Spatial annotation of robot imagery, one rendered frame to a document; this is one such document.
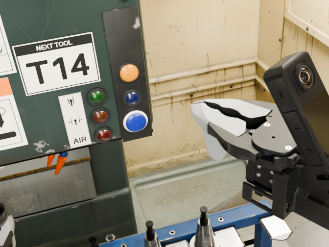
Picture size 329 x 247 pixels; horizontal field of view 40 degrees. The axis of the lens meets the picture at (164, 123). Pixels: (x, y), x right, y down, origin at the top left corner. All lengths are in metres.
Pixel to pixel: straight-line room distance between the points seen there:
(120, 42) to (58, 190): 1.01
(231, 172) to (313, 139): 1.70
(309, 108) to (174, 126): 1.58
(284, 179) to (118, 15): 0.28
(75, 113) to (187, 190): 1.44
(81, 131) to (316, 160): 0.34
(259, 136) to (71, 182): 1.13
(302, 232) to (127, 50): 1.14
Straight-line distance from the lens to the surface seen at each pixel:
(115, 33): 0.59
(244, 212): 1.03
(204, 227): 0.92
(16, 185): 1.52
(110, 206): 1.65
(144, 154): 2.02
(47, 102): 0.62
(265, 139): 0.46
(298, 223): 1.63
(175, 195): 2.01
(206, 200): 1.98
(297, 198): 0.48
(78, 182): 1.53
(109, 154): 1.53
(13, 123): 0.63
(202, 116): 0.50
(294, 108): 0.42
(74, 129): 0.64
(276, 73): 0.41
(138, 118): 0.64
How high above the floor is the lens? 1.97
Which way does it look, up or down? 34 degrees down
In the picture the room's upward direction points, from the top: 5 degrees counter-clockwise
